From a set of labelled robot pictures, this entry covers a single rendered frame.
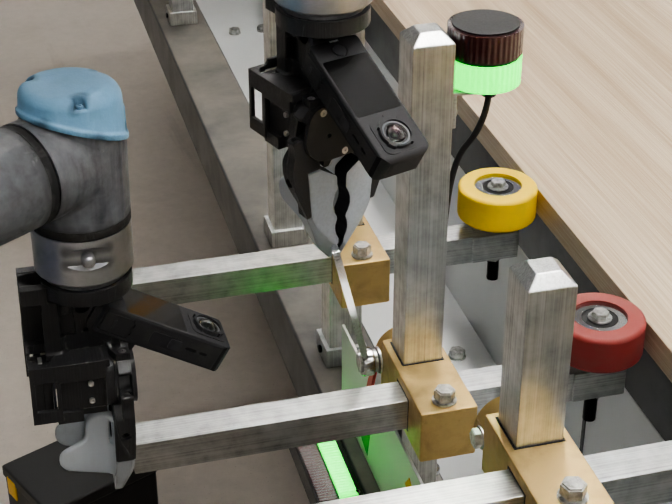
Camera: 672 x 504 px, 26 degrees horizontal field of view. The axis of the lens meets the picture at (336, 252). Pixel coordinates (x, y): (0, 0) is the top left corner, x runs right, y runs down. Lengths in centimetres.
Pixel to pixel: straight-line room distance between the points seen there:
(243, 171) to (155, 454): 80
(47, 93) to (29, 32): 331
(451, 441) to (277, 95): 33
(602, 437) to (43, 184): 66
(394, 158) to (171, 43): 134
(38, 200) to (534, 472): 38
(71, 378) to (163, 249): 204
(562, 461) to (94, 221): 37
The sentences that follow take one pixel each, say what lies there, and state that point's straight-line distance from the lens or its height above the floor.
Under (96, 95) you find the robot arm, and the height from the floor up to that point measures 118.
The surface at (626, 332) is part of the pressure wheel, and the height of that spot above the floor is 91.
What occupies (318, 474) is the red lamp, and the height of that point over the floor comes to 70.
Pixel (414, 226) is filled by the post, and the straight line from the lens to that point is 119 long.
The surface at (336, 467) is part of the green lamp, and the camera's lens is 142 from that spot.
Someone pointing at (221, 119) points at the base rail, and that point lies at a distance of 209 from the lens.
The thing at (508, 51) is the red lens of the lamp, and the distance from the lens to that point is 114.
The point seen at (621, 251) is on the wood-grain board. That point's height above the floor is 90.
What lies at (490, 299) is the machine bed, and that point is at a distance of 170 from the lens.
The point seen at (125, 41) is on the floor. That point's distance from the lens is 423.
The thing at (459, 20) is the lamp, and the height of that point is 117.
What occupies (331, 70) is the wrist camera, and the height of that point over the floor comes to 117.
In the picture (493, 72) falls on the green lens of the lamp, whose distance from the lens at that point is 114.
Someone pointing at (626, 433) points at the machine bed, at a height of 76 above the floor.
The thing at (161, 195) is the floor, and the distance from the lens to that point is 338.
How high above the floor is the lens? 160
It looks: 31 degrees down
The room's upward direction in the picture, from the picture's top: straight up
